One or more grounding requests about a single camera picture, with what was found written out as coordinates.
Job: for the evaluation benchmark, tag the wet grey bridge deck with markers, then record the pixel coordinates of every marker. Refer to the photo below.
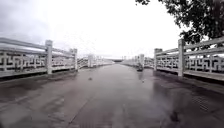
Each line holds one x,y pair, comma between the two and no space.
110,96

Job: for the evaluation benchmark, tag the white stone balustrade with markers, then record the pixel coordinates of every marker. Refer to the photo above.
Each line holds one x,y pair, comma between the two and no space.
186,60
33,60

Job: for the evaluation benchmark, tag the tree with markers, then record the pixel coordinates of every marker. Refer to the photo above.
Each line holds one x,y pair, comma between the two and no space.
196,16

